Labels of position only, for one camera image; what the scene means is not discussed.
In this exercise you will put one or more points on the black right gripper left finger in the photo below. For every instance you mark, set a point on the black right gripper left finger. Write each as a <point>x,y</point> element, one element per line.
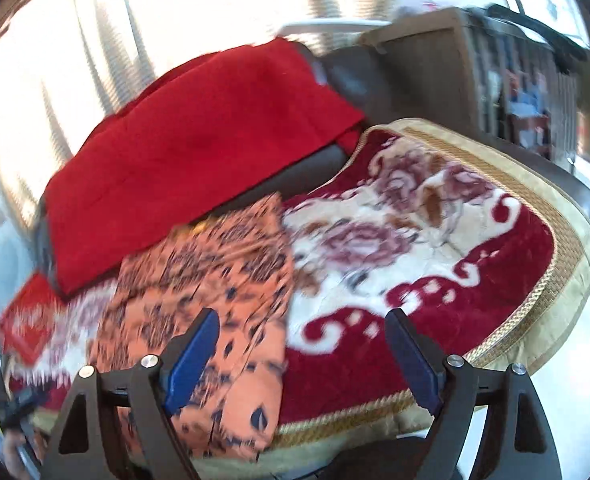
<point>87,442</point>

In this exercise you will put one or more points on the floral plush bed blanket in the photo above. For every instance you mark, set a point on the floral plush bed blanket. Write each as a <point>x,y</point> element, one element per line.
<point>486,257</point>

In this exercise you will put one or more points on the orange navy floral garment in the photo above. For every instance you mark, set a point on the orange navy floral garment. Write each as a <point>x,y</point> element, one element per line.
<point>241,266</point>

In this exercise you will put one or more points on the brown wooden cabinet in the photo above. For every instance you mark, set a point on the brown wooden cabinet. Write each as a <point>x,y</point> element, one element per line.
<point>494,74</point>

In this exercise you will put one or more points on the red blanket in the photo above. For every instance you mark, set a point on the red blanket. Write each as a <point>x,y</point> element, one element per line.
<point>190,159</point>

